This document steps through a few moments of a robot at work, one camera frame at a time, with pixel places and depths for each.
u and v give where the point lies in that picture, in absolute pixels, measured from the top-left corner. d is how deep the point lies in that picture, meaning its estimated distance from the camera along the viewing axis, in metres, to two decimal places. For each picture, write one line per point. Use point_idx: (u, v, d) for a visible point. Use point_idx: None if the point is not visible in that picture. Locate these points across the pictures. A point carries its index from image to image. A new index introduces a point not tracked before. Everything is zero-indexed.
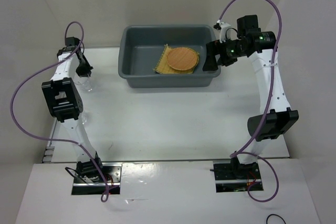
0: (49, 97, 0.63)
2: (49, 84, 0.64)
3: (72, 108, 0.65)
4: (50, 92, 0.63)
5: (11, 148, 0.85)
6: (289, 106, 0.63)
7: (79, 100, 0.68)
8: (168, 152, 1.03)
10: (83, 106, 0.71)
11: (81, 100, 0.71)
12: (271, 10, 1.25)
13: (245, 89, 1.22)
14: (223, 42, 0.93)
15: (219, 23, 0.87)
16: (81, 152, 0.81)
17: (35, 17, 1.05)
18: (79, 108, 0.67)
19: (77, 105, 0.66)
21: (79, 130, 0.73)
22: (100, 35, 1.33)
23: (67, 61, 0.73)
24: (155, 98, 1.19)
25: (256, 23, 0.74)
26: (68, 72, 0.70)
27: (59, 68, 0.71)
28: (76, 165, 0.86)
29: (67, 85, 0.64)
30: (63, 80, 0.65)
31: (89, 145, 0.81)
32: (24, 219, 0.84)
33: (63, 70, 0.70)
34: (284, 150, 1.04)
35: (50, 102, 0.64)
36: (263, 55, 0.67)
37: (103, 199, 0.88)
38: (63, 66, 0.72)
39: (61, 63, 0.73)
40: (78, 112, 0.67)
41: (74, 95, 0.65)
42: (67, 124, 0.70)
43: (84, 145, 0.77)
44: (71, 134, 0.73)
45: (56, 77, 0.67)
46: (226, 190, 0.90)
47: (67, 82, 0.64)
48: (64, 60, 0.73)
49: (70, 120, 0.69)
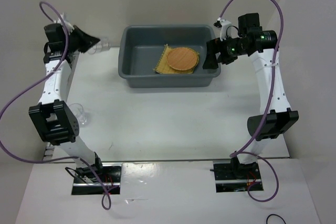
0: (39, 123, 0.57)
2: (38, 109, 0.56)
3: (65, 135, 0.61)
4: (39, 117, 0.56)
5: (10, 149, 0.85)
6: (289, 107, 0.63)
7: (73, 123, 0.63)
8: (168, 152, 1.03)
10: (77, 125, 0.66)
11: (75, 120, 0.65)
12: (271, 10, 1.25)
13: (245, 88, 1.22)
14: (223, 40, 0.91)
15: (219, 21, 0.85)
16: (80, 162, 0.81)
17: (35, 17, 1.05)
18: (74, 132, 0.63)
19: (72, 130, 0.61)
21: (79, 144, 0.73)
22: (100, 34, 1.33)
23: (56, 73, 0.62)
24: (155, 98, 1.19)
25: (258, 22, 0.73)
26: (59, 91, 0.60)
27: (47, 85, 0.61)
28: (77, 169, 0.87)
29: (60, 111, 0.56)
30: (54, 104, 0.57)
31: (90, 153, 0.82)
32: (24, 219, 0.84)
33: (53, 88, 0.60)
34: (284, 150, 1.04)
35: (42, 128, 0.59)
36: (264, 54, 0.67)
37: (106, 206, 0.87)
38: (52, 83, 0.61)
39: (49, 77, 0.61)
40: (73, 135, 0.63)
41: (67, 121, 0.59)
42: (65, 146, 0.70)
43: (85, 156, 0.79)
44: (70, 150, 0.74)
45: (45, 100, 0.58)
46: (226, 190, 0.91)
47: (59, 106, 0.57)
48: (52, 73, 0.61)
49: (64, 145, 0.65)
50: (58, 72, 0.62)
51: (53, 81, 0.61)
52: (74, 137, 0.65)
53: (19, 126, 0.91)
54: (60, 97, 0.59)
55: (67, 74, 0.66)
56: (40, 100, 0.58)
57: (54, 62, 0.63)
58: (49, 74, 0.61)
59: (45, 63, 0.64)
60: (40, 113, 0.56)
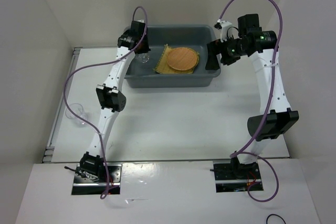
0: (100, 96, 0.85)
2: (102, 88, 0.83)
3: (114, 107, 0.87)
4: (100, 94, 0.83)
5: (11, 149, 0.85)
6: (289, 107, 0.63)
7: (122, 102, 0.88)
8: (168, 152, 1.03)
10: (125, 103, 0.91)
11: (124, 100, 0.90)
12: (271, 10, 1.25)
13: (245, 88, 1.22)
14: (224, 41, 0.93)
15: (219, 22, 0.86)
16: (94, 144, 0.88)
17: (35, 17, 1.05)
18: (119, 107, 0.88)
19: (118, 106, 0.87)
21: (108, 121, 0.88)
22: (100, 34, 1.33)
23: (121, 62, 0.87)
24: (155, 98, 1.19)
25: (257, 22, 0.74)
26: (118, 78, 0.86)
27: (113, 70, 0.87)
28: (82, 157, 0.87)
29: (114, 95, 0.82)
30: (112, 89, 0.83)
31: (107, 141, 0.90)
32: (25, 219, 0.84)
33: (116, 75, 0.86)
34: (284, 150, 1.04)
35: (102, 99, 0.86)
36: (264, 54, 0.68)
37: (102, 195, 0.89)
38: (117, 67, 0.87)
39: (116, 62, 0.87)
40: (118, 108, 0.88)
41: (117, 102, 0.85)
42: (103, 113, 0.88)
43: (103, 138, 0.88)
44: (100, 122, 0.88)
45: (108, 83, 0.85)
46: (226, 190, 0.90)
47: (114, 91, 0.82)
48: (119, 60, 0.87)
49: (107, 110, 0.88)
50: (123, 61, 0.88)
51: (117, 68, 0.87)
52: (119, 111, 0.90)
53: (20, 126, 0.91)
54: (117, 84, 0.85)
55: (127, 64, 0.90)
56: (104, 82, 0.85)
57: (123, 49, 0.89)
58: (116, 61, 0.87)
59: (118, 45, 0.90)
60: (102, 91, 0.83)
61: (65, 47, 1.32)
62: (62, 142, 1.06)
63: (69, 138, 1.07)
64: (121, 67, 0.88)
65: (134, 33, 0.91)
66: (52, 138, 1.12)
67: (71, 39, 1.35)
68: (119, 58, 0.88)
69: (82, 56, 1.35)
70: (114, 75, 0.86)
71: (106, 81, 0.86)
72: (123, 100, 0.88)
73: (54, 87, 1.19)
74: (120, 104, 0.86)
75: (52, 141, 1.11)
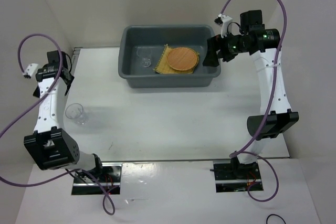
0: (34, 152, 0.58)
2: (34, 139, 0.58)
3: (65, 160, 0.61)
4: (35, 147, 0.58)
5: (11, 149, 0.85)
6: (290, 108, 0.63)
7: (73, 148, 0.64)
8: (169, 152, 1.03)
10: (77, 150, 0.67)
11: (75, 145, 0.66)
12: (271, 10, 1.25)
13: (246, 88, 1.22)
14: (224, 36, 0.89)
15: (220, 17, 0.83)
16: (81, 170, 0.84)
17: (35, 17, 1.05)
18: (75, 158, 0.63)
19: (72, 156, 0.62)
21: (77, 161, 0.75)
22: (99, 34, 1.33)
23: (51, 95, 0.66)
24: (155, 98, 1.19)
25: (260, 19, 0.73)
26: (55, 115, 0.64)
27: (42, 110, 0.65)
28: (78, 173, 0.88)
29: (56, 139, 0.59)
30: (52, 132, 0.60)
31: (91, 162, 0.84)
32: (25, 219, 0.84)
33: (49, 113, 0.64)
34: (284, 150, 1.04)
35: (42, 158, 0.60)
36: (266, 54, 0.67)
37: (111, 212, 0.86)
38: (46, 104, 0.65)
39: (44, 99, 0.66)
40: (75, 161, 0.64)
41: (67, 149, 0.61)
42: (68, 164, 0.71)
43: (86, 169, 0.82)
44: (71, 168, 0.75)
45: (41, 128, 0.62)
46: (226, 190, 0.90)
47: (55, 134, 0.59)
48: (46, 94, 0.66)
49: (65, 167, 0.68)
50: (52, 93, 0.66)
51: (48, 104, 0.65)
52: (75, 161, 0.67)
53: (20, 126, 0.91)
54: (54, 123, 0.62)
55: (61, 98, 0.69)
56: (36, 129, 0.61)
57: (46, 81, 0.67)
58: (44, 96, 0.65)
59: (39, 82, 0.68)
60: (36, 142, 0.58)
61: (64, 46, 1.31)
62: None
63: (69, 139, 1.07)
64: (52, 102, 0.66)
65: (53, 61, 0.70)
66: None
67: (70, 39, 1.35)
68: (45, 92, 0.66)
69: (83, 56, 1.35)
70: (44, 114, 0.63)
71: (38, 126, 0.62)
72: (75, 147, 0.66)
73: None
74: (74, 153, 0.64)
75: None
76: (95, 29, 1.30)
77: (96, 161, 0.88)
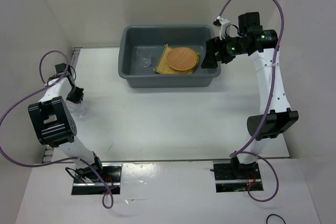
0: (36, 118, 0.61)
2: (37, 106, 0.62)
3: (64, 131, 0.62)
4: (37, 114, 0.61)
5: (10, 150, 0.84)
6: (289, 107, 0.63)
7: (71, 122, 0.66)
8: (168, 152, 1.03)
10: (76, 130, 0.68)
11: (73, 121, 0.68)
12: (271, 10, 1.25)
13: (246, 88, 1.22)
14: (223, 38, 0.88)
15: (218, 20, 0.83)
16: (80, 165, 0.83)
17: (35, 17, 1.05)
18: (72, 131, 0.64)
19: (70, 128, 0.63)
21: (76, 149, 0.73)
22: (99, 34, 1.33)
23: (57, 83, 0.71)
24: (155, 98, 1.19)
25: (258, 20, 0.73)
26: (58, 93, 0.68)
27: (48, 91, 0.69)
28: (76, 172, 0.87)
29: (57, 105, 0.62)
30: (53, 100, 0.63)
31: (88, 152, 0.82)
32: (25, 219, 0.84)
33: (53, 92, 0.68)
34: (284, 150, 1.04)
35: (41, 127, 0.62)
36: (264, 54, 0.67)
37: (107, 206, 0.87)
38: (53, 88, 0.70)
39: (51, 86, 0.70)
40: (72, 134, 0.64)
41: (66, 118, 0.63)
42: (65, 146, 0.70)
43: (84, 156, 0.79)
44: (69, 151, 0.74)
45: (44, 99, 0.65)
46: (226, 190, 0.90)
47: (56, 101, 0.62)
48: (54, 82, 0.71)
49: (65, 145, 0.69)
50: (59, 83, 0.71)
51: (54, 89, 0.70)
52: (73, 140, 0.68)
53: (20, 126, 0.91)
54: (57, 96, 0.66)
55: (65, 91, 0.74)
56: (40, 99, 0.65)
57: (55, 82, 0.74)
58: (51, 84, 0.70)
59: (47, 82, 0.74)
60: (39, 109, 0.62)
61: (64, 47, 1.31)
62: None
63: None
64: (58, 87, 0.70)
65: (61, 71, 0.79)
66: None
67: (70, 39, 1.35)
68: (53, 82, 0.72)
69: (83, 56, 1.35)
70: (50, 91, 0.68)
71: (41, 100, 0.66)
72: (73, 123, 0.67)
73: None
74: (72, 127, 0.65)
75: None
76: (95, 29, 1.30)
77: (96, 161, 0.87)
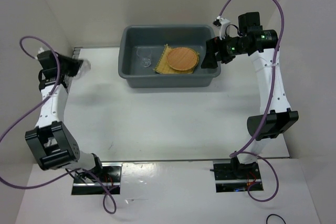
0: (35, 146, 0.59)
2: (35, 133, 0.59)
3: (66, 157, 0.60)
4: (37, 141, 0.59)
5: (10, 150, 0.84)
6: (289, 107, 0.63)
7: (73, 145, 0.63)
8: (168, 152, 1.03)
10: (79, 148, 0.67)
11: (76, 143, 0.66)
12: (271, 10, 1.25)
13: (246, 88, 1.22)
14: (223, 38, 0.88)
15: (218, 19, 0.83)
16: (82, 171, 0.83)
17: (35, 17, 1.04)
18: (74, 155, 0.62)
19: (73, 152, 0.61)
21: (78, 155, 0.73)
22: (99, 34, 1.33)
23: (52, 97, 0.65)
24: (155, 98, 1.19)
25: (258, 21, 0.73)
26: (55, 113, 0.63)
27: (43, 109, 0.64)
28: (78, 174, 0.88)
29: (58, 132, 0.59)
30: (53, 125, 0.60)
31: (90, 160, 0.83)
32: (25, 219, 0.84)
33: (50, 111, 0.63)
34: (284, 150, 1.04)
35: (42, 154, 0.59)
36: (264, 54, 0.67)
37: (111, 211, 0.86)
38: (49, 105, 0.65)
39: (46, 101, 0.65)
40: (75, 158, 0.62)
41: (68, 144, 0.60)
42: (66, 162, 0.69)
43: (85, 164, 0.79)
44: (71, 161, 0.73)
45: (42, 124, 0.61)
46: (226, 190, 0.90)
47: (56, 127, 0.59)
48: (49, 97, 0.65)
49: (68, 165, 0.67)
50: (53, 95, 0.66)
51: (50, 104, 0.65)
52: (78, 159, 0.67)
53: (19, 127, 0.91)
54: (56, 118, 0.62)
55: (63, 99, 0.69)
56: (37, 124, 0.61)
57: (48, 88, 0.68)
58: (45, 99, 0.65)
59: (40, 89, 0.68)
60: (38, 136, 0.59)
61: (64, 47, 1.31)
62: None
63: None
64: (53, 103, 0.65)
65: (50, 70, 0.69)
66: None
67: (70, 39, 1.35)
68: (47, 96, 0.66)
69: (83, 56, 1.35)
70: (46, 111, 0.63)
71: (39, 123, 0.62)
72: (75, 145, 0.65)
73: None
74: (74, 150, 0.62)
75: None
76: (94, 28, 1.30)
77: (96, 161, 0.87)
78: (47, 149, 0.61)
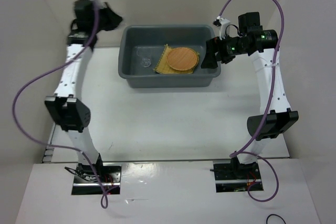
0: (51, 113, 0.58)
2: (52, 103, 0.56)
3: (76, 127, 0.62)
4: (53, 110, 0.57)
5: (10, 150, 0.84)
6: (289, 107, 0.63)
7: (85, 116, 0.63)
8: (168, 152, 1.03)
10: (90, 115, 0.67)
11: (88, 110, 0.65)
12: (271, 10, 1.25)
13: (246, 88, 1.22)
14: (223, 38, 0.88)
15: (218, 19, 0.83)
16: (82, 158, 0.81)
17: (35, 17, 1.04)
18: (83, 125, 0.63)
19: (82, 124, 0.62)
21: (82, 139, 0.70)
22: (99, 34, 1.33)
23: (75, 62, 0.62)
24: (155, 98, 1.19)
25: (258, 20, 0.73)
26: (74, 84, 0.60)
27: (64, 75, 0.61)
28: (78, 165, 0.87)
29: (72, 108, 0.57)
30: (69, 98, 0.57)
31: (92, 150, 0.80)
32: (25, 219, 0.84)
33: (70, 80, 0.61)
34: (284, 150, 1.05)
35: (55, 117, 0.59)
36: (264, 54, 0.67)
37: (103, 205, 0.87)
38: (71, 70, 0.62)
39: (69, 64, 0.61)
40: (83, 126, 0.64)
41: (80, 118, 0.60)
42: (71, 135, 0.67)
43: (86, 152, 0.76)
44: (74, 141, 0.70)
45: (61, 92, 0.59)
46: (226, 190, 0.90)
47: (73, 101, 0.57)
48: (72, 61, 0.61)
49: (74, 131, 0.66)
50: (76, 60, 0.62)
51: (71, 71, 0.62)
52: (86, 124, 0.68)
53: (19, 127, 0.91)
54: (73, 92, 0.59)
55: (85, 65, 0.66)
56: (56, 92, 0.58)
57: (75, 47, 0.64)
58: (69, 63, 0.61)
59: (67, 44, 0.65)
60: (53, 106, 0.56)
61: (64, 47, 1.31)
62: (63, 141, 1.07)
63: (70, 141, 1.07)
64: (75, 69, 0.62)
65: (84, 24, 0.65)
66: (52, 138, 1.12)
67: None
68: (70, 59, 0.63)
69: None
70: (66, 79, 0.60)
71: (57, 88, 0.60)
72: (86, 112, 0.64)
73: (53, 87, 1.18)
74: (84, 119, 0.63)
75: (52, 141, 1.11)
76: None
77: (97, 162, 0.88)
78: (61, 114, 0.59)
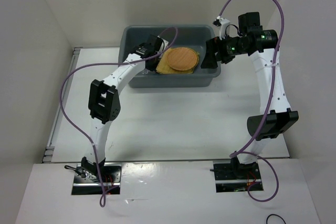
0: (92, 93, 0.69)
2: (97, 85, 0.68)
3: (104, 115, 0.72)
4: (95, 91, 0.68)
5: (10, 150, 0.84)
6: (289, 107, 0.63)
7: (114, 110, 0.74)
8: (168, 152, 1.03)
10: (117, 113, 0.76)
11: (118, 108, 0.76)
12: (271, 10, 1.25)
13: (246, 88, 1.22)
14: (223, 39, 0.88)
15: (219, 19, 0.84)
16: (90, 152, 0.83)
17: (35, 17, 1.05)
18: (110, 117, 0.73)
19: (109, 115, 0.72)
21: (100, 132, 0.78)
22: (99, 34, 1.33)
23: (129, 65, 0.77)
24: (155, 98, 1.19)
25: (258, 21, 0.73)
26: (121, 80, 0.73)
27: (116, 71, 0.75)
28: (81, 161, 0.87)
29: (110, 96, 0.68)
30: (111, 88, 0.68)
31: (103, 150, 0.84)
32: (25, 219, 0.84)
33: (118, 75, 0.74)
34: (284, 150, 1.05)
35: (93, 98, 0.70)
36: (264, 54, 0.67)
37: (102, 203, 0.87)
38: (124, 69, 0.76)
39: (123, 64, 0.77)
40: (108, 118, 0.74)
41: (110, 108, 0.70)
42: (93, 124, 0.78)
43: (97, 148, 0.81)
44: (92, 131, 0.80)
45: (107, 80, 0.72)
46: (226, 190, 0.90)
47: (112, 91, 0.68)
48: (128, 63, 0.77)
49: (97, 121, 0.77)
50: (132, 65, 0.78)
51: (124, 70, 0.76)
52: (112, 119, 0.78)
53: (20, 127, 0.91)
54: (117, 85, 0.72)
55: (133, 73, 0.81)
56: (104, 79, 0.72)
57: (134, 56, 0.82)
58: (125, 63, 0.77)
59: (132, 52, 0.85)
60: (97, 88, 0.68)
61: (64, 47, 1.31)
62: (63, 141, 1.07)
63: (70, 141, 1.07)
64: (127, 70, 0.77)
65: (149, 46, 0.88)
66: (52, 138, 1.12)
67: (70, 39, 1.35)
68: (127, 62, 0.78)
69: (83, 56, 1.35)
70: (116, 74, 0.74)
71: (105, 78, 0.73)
72: (116, 109, 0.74)
73: (53, 87, 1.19)
74: (111, 114, 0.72)
75: (52, 141, 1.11)
76: (95, 28, 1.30)
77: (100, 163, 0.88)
78: (97, 98, 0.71)
